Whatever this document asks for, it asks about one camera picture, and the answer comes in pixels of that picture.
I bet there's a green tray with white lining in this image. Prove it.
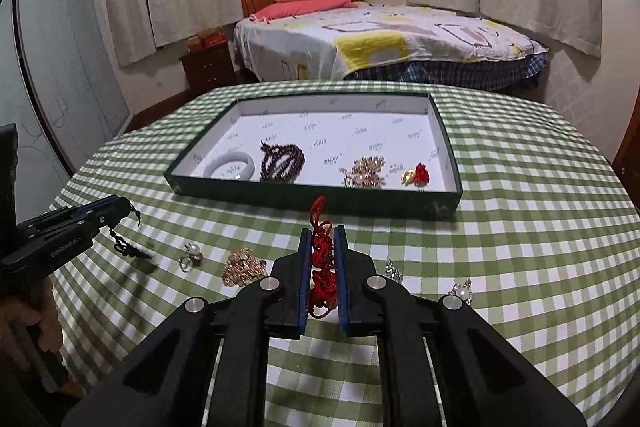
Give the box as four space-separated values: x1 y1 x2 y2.
164 92 463 220

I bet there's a bed with patterned cover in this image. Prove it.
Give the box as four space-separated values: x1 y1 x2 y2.
232 2 551 82

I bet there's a gold chain necklace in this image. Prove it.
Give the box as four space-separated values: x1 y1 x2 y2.
221 247 268 287
339 156 388 188

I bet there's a white jade bangle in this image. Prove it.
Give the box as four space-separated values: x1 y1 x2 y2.
202 153 257 182

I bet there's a pearl ring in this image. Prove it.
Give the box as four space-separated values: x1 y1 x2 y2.
179 243 203 273

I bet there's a pearl earring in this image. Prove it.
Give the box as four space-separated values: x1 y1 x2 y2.
447 278 475 307

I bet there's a dark wooden nightstand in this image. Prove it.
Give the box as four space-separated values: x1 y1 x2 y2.
179 42 236 100

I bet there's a green checked tablecloth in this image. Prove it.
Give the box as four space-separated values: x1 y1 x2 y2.
50 79 640 427

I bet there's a red and gold charm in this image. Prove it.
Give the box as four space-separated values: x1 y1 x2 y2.
401 163 432 186

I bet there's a frosted glass sliding wardrobe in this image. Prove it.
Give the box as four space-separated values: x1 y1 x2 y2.
0 0 131 198

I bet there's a red knotted cord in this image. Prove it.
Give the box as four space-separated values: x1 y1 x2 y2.
306 196 337 320

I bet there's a person's left hand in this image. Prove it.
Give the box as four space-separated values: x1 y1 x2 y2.
0 279 63 353

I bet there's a blue plaid bedsheet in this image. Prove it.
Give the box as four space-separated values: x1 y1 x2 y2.
345 52 551 95

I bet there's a brown wooden door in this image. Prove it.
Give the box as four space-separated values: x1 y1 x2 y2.
612 97 640 188

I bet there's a dark cord pendant with tassel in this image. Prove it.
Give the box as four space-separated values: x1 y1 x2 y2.
102 199 153 260

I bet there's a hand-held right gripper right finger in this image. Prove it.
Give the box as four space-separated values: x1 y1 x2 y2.
334 225 586 427

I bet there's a pink pillow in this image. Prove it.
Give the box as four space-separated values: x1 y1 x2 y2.
250 0 358 24

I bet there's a dark red bead bracelet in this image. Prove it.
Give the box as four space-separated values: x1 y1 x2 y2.
258 139 306 184

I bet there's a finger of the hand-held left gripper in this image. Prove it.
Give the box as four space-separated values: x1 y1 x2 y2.
20 206 133 233
50 195 128 214

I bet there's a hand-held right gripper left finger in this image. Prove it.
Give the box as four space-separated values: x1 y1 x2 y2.
62 227 316 427

